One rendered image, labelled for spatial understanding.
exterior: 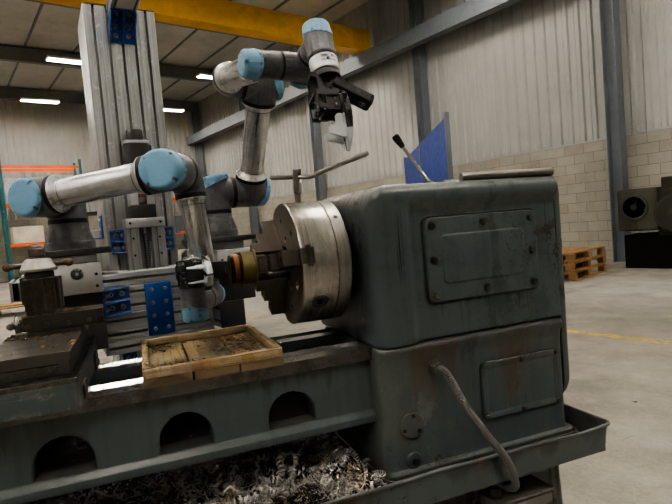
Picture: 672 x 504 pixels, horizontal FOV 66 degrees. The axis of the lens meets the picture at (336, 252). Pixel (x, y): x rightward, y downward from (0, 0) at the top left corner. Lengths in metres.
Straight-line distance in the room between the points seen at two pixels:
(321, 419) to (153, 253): 1.00
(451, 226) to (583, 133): 10.75
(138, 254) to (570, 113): 10.92
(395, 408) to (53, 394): 0.73
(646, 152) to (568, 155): 1.51
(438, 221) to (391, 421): 0.50
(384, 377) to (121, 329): 0.96
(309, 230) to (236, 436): 0.50
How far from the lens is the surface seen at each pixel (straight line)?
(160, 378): 1.18
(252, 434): 1.26
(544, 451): 1.48
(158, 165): 1.55
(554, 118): 12.40
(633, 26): 11.97
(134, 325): 1.88
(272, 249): 1.36
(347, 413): 1.32
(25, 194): 1.75
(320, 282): 1.24
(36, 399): 1.14
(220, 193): 1.96
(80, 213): 1.88
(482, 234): 1.38
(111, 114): 2.12
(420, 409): 1.35
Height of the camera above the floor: 1.17
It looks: 3 degrees down
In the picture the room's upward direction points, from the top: 5 degrees counter-clockwise
